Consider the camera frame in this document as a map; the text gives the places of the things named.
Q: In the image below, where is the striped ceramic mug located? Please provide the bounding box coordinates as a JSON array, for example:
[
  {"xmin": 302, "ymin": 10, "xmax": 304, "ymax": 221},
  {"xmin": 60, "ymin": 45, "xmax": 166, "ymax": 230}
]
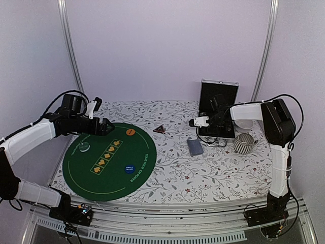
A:
[{"xmin": 234, "ymin": 133, "xmax": 258, "ymax": 155}]

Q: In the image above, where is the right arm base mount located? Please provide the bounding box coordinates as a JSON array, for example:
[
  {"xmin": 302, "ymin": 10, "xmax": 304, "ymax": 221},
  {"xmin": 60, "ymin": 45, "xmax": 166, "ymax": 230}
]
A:
[{"xmin": 243, "ymin": 202, "xmax": 300, "ymax": 240}]

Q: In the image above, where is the front aluminium rail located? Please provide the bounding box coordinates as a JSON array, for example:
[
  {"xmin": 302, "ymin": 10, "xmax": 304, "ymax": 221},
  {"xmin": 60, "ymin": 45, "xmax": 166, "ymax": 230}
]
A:
[{"xmin": 22, "ymin": 197, "xmax": 320, "ymax": 243}]

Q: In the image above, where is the floral white tablecloth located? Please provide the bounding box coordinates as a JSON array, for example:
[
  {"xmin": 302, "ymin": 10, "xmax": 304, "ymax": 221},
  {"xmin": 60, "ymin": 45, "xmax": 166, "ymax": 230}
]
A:
[{"xmin": 49, "ymin": 100, "xmax": 285, "ymax": 204}]

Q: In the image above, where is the white ceramic bowl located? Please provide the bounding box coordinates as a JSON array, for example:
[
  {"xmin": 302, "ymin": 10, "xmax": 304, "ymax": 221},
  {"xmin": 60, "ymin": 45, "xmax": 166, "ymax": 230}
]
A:
[{"xmin": 234, "ymin": 120, "xmax": 254, "ymax": 131}]

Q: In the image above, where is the round green poker mat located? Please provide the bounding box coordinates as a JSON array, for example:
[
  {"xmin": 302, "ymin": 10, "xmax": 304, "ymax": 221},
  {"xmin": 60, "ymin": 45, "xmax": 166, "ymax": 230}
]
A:
[{"xmin": 62, "ymin": 123, "xmax": 157, "ymax": 201}]

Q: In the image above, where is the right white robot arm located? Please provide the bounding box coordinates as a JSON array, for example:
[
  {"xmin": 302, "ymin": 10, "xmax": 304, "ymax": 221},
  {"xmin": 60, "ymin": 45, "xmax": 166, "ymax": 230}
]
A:
[{"xmin": 206, "ymin": 95, "xmax": 296, "ymax": 222}]

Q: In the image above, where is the clear dealer button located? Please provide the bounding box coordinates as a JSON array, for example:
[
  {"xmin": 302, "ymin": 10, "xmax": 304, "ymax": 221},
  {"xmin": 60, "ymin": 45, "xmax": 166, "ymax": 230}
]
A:
[{"xmin": 79, "ymin": 142, "xmax": 90, "ymax": 153}]

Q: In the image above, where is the black red triangular plaque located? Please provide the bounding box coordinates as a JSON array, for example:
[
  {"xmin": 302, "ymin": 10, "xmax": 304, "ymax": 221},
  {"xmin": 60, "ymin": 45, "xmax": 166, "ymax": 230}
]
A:
[{"xmin": 153, "ymin": 125, "xmax": 166, "ymax": 134}]

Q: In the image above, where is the right aluminium frame post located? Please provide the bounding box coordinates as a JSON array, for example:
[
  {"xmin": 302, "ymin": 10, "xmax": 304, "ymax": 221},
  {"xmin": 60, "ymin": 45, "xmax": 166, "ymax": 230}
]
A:
[{"xmin": 250, "ymin": 0, "xmax": 279, "ymax": 102}]

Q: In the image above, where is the left aluminium frame post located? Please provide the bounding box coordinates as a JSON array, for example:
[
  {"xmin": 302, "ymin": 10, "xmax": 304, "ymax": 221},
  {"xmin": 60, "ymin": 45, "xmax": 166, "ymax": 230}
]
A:
[{"xmin": 57, "ymin": 0, "xmax": 85, "ymax": 93}]

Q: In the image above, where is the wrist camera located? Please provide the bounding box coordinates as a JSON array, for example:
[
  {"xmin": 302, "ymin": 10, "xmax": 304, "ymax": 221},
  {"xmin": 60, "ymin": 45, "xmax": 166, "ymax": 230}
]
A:
[
  {"xmin": 188, "ymin": 116, "xmax": 210, "ymax": 128},
  {"xmin": 84, "ymin": 97, "xmax": 102, "ymax": 119}
]

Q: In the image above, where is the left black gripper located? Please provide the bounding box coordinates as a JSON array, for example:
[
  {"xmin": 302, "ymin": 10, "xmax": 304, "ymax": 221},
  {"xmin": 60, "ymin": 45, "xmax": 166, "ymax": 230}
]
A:
[{"xmin": 70, "ymin": 115, "xmax": 115, "ymax": 136}]

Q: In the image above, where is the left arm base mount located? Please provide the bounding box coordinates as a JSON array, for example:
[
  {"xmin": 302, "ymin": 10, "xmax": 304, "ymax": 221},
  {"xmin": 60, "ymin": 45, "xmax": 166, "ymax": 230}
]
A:
[{"xmin": 49, "ymin": 204, "xmax": 93, "ymax": 227}]

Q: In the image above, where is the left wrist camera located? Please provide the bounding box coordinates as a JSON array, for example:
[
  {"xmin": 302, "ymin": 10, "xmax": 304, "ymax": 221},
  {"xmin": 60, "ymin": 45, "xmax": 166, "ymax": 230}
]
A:
[{"xmin": 84, "ymin": 97, "xmax": 102, "ymax": 119}]

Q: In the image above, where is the orange big blind button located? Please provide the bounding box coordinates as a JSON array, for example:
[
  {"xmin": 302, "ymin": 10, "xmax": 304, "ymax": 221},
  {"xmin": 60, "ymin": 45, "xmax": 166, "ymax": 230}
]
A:
[{"xmin": 126, "ymin": 129, "xmax": 136, "ymax": 136}]

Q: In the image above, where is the aluminium frame post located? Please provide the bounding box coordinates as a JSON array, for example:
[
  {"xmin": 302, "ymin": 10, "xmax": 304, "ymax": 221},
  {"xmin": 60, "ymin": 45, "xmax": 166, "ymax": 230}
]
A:
[
  {"xmin": 250, "ymin": 0, "xmax": 279, "ymax": 102},
  {"xmin": 57, "ymin": 0, "xmax": 85, "ymax": 93}
]

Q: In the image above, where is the blue small blind button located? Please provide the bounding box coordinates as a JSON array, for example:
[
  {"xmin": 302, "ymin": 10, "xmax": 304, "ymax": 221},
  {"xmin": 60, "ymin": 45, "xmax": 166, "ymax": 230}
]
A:
[{"xmin": 124, "ymin": 165, "xmax": 136, "ymax": 174}]

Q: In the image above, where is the blue playing card deck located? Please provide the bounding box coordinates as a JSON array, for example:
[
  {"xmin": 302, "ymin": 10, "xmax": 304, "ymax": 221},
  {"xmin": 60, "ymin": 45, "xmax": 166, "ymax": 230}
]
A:
[{"xmin": 186, "ymin": 139, "xmax": 204, "ymax": 157}]

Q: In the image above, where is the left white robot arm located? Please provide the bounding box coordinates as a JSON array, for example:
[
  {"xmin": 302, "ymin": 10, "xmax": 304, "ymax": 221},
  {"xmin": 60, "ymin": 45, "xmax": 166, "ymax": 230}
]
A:
[{"xmin": 1, "ymin": 90, "xmax": 115, "ymax": 221}]

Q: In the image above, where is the aluminium poker chip case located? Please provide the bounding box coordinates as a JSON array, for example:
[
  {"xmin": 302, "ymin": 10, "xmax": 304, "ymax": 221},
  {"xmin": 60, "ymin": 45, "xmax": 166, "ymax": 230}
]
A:
[{"xmin": 198, "ymin": 79, "xmax": 239, "ymax": 138}]

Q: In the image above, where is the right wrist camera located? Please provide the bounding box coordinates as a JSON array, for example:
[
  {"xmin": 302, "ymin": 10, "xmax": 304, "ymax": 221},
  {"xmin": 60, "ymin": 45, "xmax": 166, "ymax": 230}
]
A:
[{"xmin": 188, "ymin": 116, "xmax": 210, "ymax": 128}]

